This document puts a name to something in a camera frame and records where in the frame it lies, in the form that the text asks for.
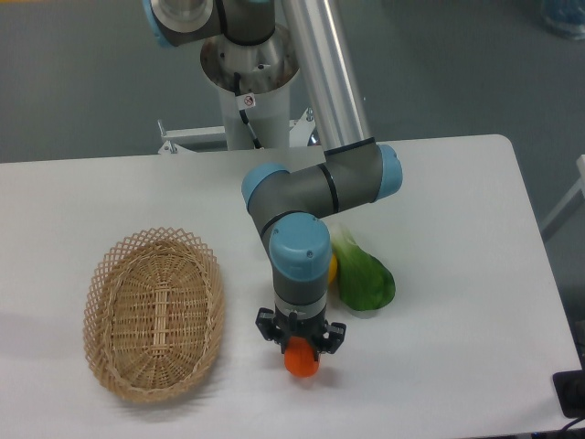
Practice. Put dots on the green toy bok choy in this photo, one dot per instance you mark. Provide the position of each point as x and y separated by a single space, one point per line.
364 282

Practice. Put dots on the white frame at right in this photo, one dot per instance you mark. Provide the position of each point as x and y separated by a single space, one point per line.
566 207

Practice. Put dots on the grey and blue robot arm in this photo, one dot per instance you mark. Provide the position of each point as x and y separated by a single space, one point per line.
288 208

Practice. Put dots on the blue object in background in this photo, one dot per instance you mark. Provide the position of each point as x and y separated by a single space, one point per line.
564 18

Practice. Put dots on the oval wicker basket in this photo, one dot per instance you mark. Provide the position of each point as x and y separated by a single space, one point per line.
154 315

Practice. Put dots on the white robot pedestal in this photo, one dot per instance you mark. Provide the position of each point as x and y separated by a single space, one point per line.
256 114

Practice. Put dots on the black device at table edge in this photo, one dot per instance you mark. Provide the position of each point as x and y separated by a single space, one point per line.
569 386

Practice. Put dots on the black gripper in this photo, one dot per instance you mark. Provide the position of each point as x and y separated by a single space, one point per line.
325 337

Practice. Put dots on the yellow toy mango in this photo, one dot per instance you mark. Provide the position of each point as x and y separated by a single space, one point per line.
333 269

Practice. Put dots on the orange toy fruit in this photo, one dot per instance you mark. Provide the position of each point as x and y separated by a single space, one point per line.
299 358

